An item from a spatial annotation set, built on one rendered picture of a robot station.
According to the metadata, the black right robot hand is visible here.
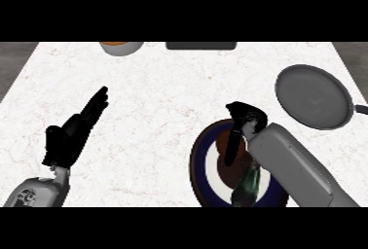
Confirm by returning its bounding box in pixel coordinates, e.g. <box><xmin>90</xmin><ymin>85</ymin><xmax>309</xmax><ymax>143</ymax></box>
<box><xmin>223</xmin><ymin>101</ymin><xmax>270</xmax><ymax>167</ymax></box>

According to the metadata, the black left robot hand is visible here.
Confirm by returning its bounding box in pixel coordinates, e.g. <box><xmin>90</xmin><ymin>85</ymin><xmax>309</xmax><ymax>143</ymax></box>
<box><xmin>40</xmin><ymin>86</ymin><xmax>111</xmax><ymax>169</ymax></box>

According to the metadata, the blue and white plate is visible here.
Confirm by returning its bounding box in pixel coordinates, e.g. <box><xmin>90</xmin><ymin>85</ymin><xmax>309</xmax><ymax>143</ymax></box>
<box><xmin>188</xmin><ymin>118</ymin><xmax>289</xmax><ymax>208</ymax></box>

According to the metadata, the brown cupcake with green wrapper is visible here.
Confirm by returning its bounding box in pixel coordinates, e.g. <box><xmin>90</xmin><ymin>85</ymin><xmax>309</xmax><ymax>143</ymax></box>
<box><xmin>214</xmin><ymin>129</ymin><xmax>263</xmax><ymax>207</ymax></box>

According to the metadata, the grey frying pan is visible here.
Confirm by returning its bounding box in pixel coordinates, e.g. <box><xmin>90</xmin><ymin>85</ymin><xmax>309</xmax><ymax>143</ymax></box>
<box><xmin>273</xmin><ymin>63</ymin><xmax>368</xmax><ymax>131</ymax></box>

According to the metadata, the dark grey flat appliance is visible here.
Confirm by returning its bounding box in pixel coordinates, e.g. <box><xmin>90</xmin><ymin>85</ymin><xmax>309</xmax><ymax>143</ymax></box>
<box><xmin>165</xmin><ymin>41</ymin><xmax>238</xmax><ymax>52</ymax></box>

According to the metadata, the white bowl with orange content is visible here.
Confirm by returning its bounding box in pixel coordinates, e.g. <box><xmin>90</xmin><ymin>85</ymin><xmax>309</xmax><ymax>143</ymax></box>
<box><xmin>97</xmin><ymin>41</ymin><xmax>143</xmax><ymax>57</ymax></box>

